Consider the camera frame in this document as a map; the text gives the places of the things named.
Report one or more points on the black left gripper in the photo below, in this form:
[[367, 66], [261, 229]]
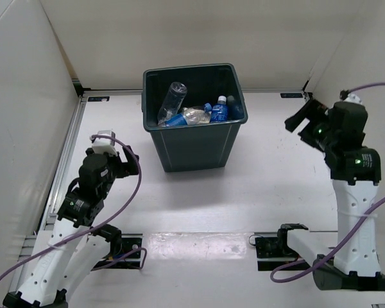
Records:
[[131, 166]]

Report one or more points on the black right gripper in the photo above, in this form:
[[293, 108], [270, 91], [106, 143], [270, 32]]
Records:
[[312, 110]]

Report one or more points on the clear ribbed plastic bottle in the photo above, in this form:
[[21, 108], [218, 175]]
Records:
[[176, 93]]

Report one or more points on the blue label water bottle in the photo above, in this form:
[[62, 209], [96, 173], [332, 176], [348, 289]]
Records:
[[174, 121]]

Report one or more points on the clear bottle blue label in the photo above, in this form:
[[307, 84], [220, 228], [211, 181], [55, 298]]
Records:
[[219, 112]]

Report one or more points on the large clear plastic bottle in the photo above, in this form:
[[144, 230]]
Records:
[[196, 115]]

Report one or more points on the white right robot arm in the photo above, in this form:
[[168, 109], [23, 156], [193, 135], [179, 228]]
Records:
[[355, 172]]

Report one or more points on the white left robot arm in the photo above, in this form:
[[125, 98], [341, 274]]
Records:
[[76, 244]]

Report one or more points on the dark green plastic bin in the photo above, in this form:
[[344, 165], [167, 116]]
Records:
[[192, 147]]

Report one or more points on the dark bottles in bin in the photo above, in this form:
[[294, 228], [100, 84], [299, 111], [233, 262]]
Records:
[[235, 109]]

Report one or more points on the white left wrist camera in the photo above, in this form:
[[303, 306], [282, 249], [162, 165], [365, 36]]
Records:
[[104, 142]]

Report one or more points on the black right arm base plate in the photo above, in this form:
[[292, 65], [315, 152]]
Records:
[[270, 255]]

